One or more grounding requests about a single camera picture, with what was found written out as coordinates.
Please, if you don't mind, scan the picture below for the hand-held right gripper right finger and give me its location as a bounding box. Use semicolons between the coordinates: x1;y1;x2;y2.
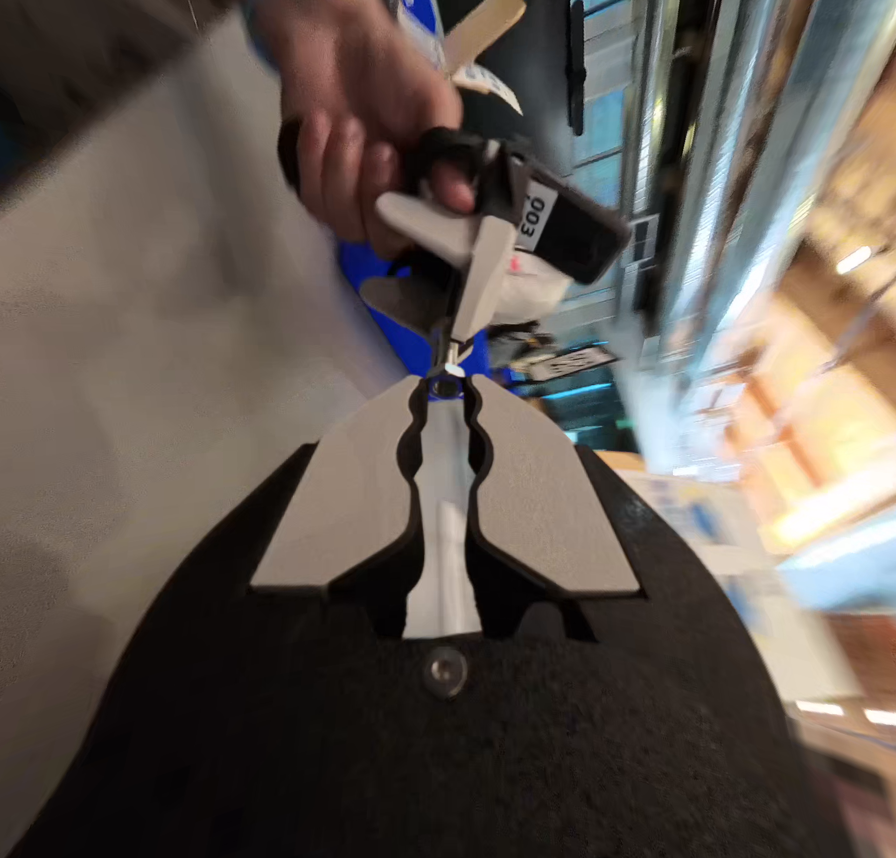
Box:
464;375;643;638

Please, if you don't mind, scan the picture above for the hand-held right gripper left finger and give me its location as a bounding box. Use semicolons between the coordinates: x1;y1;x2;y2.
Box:
249;375;428;638

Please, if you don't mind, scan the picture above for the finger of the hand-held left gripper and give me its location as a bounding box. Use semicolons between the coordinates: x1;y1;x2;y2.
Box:
359;275;450;342
373;191;520;346

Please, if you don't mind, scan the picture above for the blue plastic bin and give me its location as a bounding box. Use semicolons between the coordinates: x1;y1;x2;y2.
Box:
335;237;494;402
386;0;452;68

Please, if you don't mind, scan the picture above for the small silver bolt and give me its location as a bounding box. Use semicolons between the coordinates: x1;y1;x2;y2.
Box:
434;326;468;378

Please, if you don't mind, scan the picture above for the grey desk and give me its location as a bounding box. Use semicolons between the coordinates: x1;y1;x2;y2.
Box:
0;11;485;834

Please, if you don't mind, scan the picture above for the person's left hand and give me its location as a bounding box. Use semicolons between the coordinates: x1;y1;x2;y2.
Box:
245;0;478;260

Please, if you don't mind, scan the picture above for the instruction sheet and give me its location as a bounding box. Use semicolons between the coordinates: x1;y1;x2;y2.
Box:
630;467;771;582

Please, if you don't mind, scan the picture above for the black panel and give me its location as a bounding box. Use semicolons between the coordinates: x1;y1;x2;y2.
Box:
434;0;589;146

